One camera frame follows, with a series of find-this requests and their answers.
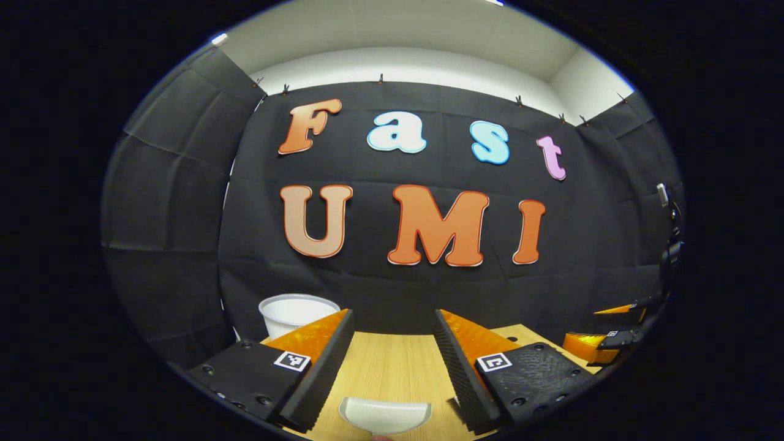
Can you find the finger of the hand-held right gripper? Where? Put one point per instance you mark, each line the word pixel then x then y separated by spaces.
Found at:
pixel 621 339
pixel 649 305

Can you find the wooden desktop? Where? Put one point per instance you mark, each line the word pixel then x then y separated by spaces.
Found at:
pixel 392 367

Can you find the grey plastic dustpan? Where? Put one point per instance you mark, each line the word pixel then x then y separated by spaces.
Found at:
pixel 386 416

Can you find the white ribbed garbage bin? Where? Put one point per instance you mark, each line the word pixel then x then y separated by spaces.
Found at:
pixel 294 315

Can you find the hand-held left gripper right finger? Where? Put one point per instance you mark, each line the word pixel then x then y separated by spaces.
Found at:
pixel 465 380

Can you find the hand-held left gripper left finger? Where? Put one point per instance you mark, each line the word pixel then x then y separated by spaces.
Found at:
pixel 318 373

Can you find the small white wall device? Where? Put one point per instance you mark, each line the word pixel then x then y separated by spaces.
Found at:
pixel 218 40

